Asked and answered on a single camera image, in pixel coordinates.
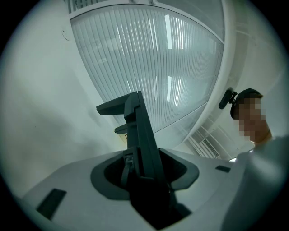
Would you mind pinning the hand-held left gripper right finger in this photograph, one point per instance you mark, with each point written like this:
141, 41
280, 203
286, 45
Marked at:
210, 191

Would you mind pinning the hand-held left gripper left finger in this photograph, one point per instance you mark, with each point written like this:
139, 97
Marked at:
74, 198

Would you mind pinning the black rectangular box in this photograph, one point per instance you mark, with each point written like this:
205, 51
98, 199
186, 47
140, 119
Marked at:
144, 139

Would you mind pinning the ceiling air vent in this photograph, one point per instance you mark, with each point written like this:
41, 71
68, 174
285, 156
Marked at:
210, 147

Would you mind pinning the black head camera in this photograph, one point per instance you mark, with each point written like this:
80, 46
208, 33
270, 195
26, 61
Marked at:
224, 101

